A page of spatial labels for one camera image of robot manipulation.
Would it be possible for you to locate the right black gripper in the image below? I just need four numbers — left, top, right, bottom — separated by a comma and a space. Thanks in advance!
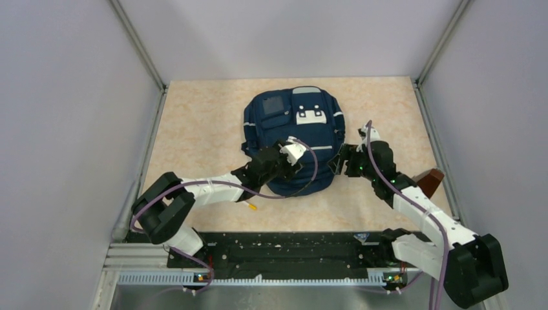
328, 143, 378, 182

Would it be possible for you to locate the navy blue backpack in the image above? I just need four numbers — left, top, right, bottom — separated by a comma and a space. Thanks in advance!
241, 86, 346, 197

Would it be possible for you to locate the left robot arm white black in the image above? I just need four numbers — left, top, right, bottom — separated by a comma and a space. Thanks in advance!
131, 143, 306, 267

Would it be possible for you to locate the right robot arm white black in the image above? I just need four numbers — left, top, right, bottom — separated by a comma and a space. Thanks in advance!
329, 141, 509, 309

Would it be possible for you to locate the brown leather case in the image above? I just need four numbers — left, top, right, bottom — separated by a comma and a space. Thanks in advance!
412, 168, 445, 198

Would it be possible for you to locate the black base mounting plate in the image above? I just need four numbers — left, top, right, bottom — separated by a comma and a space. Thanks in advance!
167, 232, 413, 281

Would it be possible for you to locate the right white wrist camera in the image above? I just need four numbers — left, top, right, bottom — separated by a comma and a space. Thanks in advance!
358, 123, 381, 147

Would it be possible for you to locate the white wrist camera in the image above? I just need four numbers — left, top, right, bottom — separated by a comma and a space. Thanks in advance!
280, 136, 307, 166
358, 123, 381, 147

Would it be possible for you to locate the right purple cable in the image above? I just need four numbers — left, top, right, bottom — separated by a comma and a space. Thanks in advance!
364, 120, 450, 310

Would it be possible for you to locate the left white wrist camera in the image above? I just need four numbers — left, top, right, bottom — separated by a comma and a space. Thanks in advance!
280, 136, 307, 166

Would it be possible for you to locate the aluminium frame rail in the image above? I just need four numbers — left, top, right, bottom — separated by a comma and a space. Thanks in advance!
93, 232, 440, 309

